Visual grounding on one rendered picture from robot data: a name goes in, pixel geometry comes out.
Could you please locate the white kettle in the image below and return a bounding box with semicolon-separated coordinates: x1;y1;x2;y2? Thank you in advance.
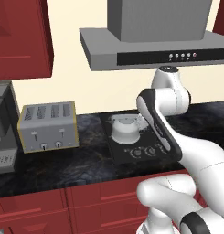
105;114;141;145

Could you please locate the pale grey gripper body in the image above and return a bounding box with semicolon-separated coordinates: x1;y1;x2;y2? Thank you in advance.
136;115;149;130

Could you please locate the narrow red wall cupboard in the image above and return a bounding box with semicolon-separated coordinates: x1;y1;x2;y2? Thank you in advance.
212;0;224;37

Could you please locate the wide red drawer front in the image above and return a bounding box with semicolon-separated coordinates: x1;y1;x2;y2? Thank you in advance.
65;170;190;234

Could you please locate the grey extractor hood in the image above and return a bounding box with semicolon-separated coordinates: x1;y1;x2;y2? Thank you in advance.
79;0;224;73

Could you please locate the grey four-slot toaster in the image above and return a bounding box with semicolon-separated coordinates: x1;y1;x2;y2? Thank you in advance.
16;101;80;154

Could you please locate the large red wall cupboard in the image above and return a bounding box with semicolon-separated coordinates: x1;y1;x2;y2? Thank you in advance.
0;0;55;82

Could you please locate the grey coffee machine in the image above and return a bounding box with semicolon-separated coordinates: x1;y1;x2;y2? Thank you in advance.
0;81;22;176

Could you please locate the black hob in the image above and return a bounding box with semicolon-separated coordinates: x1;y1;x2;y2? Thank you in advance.
99;111;185;165

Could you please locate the black hob knob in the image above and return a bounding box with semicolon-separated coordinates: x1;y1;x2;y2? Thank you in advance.
144;145;158;157
130;147;143;159

